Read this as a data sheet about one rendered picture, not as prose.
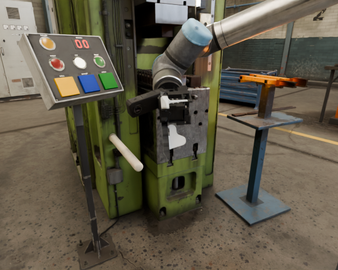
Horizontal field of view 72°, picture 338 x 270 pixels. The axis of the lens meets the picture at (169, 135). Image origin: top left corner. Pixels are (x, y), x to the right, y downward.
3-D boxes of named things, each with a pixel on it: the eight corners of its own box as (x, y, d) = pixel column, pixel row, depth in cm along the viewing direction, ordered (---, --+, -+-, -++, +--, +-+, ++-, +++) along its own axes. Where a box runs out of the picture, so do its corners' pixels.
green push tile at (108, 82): (118, 87, 107) (112, 72, 107) (105, 89, 101) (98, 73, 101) (116, 88, 108) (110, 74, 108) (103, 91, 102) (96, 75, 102)
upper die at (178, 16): (187, 24, 131) (188, 6, 127) (155, 23, 122) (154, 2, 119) (155, 29, 165) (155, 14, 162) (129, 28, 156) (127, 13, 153)
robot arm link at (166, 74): (151, 69, 67) (153, 98, 73) (152, 77, 63) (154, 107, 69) (182, 68, 67) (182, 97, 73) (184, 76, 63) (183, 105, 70)
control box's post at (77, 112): (101, 251, 139) (75, 64, 101) (94, 253, 137) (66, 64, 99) (100, 247, 142) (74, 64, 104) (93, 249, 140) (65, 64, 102)
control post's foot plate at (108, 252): (119, 256, 136) (118, 244, 132) (80, 272, 126) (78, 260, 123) (109, 232, 153) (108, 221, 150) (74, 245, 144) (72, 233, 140)
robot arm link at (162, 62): (163, 45, 75) (146, 68, 79) (165, 60, 65) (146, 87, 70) (185, 61, 79) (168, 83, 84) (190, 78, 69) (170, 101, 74)
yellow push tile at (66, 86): (80, 93, 92) (72, 75, 92) (62, 96, 86) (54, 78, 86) (78, 95, 93) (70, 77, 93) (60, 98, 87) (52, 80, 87)
